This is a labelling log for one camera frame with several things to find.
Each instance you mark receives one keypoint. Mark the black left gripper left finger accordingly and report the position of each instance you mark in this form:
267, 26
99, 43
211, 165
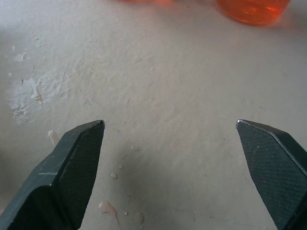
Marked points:
72, 172

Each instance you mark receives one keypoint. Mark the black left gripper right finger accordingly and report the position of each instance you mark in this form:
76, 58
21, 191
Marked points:
275, 172

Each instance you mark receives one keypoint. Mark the small clear cup orange liquid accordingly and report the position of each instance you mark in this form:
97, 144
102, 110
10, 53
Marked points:
251, 9

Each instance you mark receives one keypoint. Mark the large clear cup orange liquid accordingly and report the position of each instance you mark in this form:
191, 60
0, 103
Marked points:
148, 1

